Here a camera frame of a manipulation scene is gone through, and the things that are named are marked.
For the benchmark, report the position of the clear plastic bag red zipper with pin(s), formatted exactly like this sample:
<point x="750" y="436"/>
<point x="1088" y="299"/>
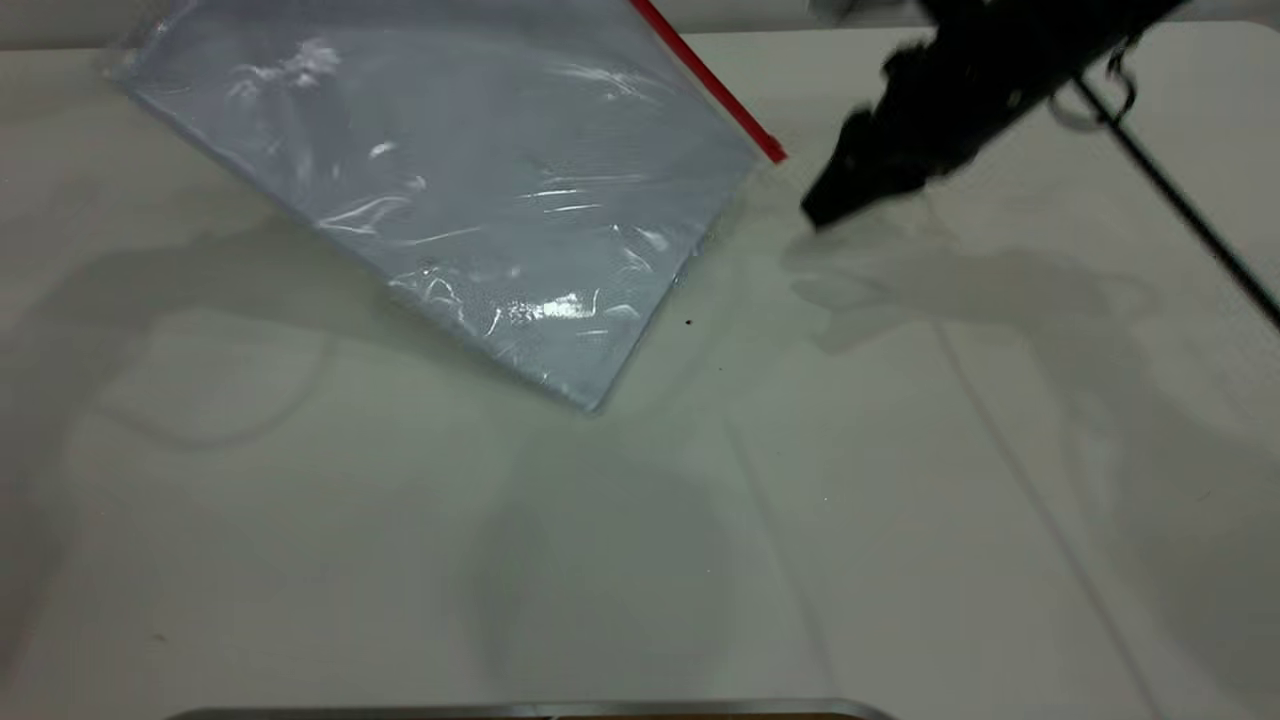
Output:
<point x="480" y="180"/>

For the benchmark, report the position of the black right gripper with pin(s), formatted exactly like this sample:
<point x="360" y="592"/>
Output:
<point x="960" y="85"/>

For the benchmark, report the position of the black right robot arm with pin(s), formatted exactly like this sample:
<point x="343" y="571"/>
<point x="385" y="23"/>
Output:
<point x="1110" y="25"/>

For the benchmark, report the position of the grey metal edge strip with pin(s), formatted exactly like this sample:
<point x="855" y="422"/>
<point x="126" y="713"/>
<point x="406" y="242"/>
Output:
<point x="530" y="711"/>

